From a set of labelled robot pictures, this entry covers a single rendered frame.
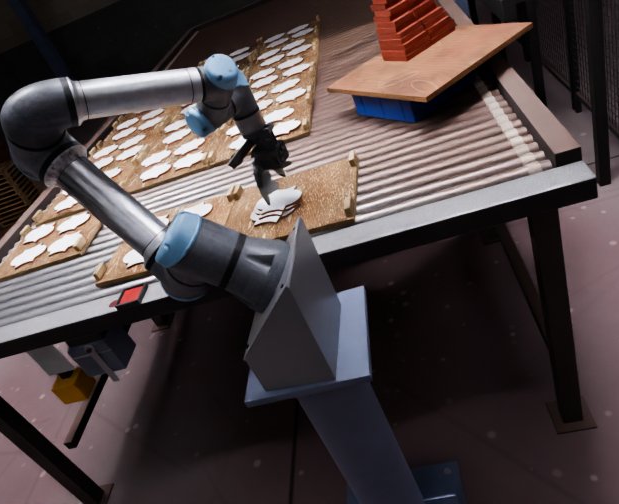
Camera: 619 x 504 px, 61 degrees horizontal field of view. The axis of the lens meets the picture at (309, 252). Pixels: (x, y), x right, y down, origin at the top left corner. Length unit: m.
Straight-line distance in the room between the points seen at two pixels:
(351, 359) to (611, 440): 1.07
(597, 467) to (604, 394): 0.27
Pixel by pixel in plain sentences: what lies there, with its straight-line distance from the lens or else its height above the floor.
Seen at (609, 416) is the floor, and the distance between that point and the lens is 2.00.
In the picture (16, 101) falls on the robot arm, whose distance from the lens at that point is 1.18.
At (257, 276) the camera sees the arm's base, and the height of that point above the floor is 1.11.
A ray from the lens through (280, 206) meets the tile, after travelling 1.50.
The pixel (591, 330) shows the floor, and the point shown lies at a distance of 2.23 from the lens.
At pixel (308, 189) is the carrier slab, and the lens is 1.58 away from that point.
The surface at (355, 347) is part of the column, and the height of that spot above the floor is 0.87.
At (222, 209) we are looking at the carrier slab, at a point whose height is 0.94.
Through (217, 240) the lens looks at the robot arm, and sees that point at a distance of 1.00.
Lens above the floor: 1.64
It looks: 33 degrees down
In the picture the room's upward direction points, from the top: 25 degrees counter-clockwise
